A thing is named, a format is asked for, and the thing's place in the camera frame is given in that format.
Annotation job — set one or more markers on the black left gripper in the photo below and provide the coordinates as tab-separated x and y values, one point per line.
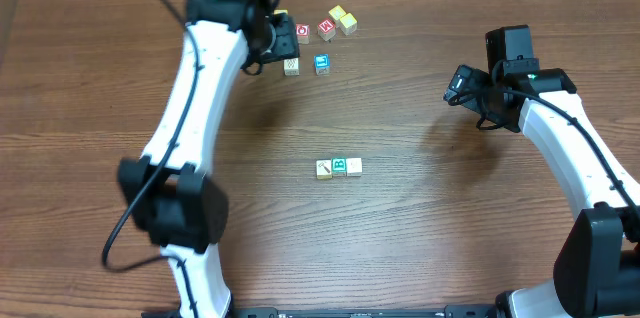
284	45

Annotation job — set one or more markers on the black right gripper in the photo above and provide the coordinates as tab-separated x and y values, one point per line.
474	78

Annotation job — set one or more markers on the pale wooden block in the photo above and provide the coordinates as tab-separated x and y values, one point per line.
291	67

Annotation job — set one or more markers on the tan wooden picture block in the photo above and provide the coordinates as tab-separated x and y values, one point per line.
324	169

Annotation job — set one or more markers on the green-edged wooden number block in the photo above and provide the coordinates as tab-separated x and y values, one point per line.
339	166

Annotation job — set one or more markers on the white pattern wooden block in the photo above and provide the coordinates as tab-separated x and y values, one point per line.
354	167

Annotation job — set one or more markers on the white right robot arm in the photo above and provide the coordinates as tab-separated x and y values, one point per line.
593	275

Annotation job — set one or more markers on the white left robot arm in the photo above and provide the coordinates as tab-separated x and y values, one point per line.
169	190

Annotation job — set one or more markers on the red wooden block left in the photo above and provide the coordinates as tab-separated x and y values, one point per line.
303	33

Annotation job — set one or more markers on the red wooden block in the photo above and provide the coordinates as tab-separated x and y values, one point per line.
303	33
326	29

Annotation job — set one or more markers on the blue wooden block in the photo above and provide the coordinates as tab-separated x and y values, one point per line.
322	64

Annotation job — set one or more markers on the red wooden block right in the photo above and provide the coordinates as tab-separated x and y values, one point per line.
326	29

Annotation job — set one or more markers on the yellow wooden block upper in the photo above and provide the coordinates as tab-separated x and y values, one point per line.
336	14

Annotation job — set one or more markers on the yellow wooden block right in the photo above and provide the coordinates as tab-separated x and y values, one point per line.
348	24

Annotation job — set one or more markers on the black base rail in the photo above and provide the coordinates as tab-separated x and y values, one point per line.
449	311

